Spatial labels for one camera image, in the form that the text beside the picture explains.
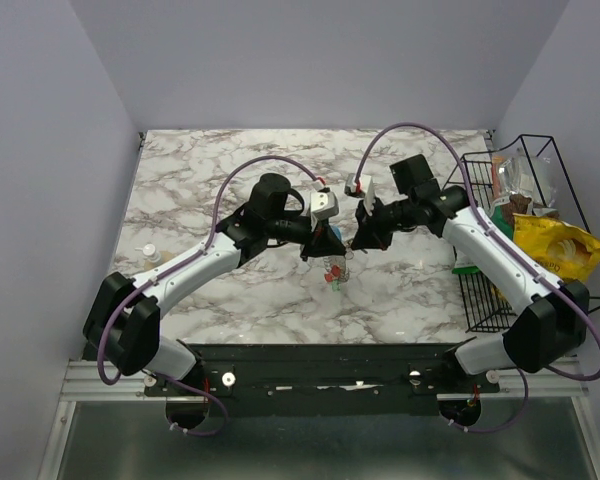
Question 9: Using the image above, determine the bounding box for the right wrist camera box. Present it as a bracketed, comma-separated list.
[344, 173, 376, 215]

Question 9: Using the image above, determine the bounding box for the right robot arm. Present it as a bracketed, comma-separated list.
[345, 155, 589, 392]

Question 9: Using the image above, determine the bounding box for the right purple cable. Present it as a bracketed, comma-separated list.
[354, 121, 600, 434]

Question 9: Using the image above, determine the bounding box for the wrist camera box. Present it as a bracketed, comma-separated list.
[344, 173, 376, 215]
[309, 191, 339, 221]

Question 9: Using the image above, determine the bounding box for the clear snack packet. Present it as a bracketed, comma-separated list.
[491, 149, 556, 207]

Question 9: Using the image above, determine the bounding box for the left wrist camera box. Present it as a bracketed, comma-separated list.
[309, 191, 339, 221]

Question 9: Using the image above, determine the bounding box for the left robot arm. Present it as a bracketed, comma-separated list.
[83, 173, 346, 395]

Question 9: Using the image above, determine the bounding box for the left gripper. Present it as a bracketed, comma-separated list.
[266, 214, 348, 264]

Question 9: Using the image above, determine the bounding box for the grey curved keyring holder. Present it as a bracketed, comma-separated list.
[323, 255, 350, 290]

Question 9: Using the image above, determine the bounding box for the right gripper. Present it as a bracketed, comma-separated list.
[352, 192, 417, 250]

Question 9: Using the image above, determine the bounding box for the yellow chips bag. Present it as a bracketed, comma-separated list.
[513, 214, 600, 283]

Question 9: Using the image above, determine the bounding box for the blue key tag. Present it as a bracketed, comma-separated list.
[330, 225, 342, 242]

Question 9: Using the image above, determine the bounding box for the beige bottle white cap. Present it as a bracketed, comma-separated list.
[136, 243, 175, 270]

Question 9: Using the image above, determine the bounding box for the black mounting rail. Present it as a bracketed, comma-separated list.
[82, 342, 526, 417]

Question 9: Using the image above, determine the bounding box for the dark green snack bag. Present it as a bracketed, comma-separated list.
[489, 197, 515, 237]

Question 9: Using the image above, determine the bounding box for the green snack packet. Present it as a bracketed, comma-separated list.
[452, 249, 481, 275]

